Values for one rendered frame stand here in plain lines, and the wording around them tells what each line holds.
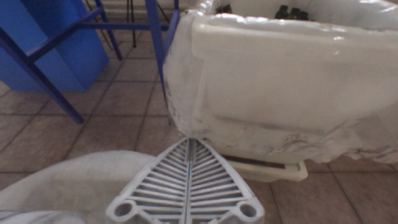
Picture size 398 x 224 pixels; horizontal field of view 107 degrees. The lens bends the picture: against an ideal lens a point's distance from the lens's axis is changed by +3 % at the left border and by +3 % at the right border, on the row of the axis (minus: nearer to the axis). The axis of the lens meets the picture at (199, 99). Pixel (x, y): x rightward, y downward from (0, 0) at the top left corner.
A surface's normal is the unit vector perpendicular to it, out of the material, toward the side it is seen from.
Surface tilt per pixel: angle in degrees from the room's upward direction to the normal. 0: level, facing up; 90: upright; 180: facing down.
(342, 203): 0
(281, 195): 0
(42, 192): 73
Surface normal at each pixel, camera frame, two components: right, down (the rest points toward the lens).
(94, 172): 0.03, -0.69
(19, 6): 0.01, 0.73
